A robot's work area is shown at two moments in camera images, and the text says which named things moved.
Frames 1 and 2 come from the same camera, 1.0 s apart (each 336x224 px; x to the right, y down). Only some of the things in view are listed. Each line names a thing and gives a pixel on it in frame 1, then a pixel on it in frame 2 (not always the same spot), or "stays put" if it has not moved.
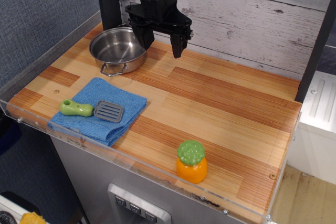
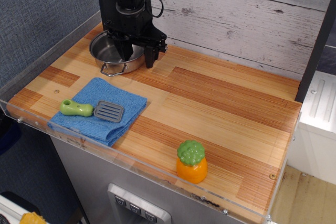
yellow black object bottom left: (14, 210) stays put
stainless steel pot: (117, 50) stays put
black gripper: (161, 14) to (137, 28)
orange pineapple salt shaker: (191, 167) stays put
